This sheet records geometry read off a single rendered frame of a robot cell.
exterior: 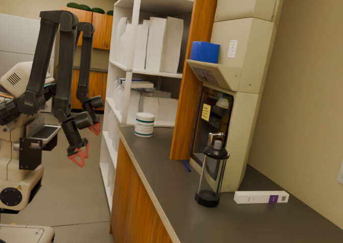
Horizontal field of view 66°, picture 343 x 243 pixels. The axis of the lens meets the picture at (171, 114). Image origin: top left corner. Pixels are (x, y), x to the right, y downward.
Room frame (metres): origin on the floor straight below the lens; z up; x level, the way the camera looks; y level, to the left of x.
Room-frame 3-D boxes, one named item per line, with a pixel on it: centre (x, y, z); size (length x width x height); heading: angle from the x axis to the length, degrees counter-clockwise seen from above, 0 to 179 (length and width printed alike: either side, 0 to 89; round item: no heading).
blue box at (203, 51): (1.33, -0.11, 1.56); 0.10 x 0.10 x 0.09; 22
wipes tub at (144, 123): (1.82, 0.18, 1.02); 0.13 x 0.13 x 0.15
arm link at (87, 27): (1.53, 0.53, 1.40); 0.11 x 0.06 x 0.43; 9
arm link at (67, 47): (1.10, 0.46, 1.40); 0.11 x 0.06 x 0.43; 9
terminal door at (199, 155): (1.26, -0.19, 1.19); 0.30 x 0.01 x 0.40; 22
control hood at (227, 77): (1.24, -0.15, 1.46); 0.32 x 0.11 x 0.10; 22
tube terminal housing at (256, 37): (1.31, -0.32, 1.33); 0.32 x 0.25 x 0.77; 22
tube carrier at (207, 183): (1.03, -0.20, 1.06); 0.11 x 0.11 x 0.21
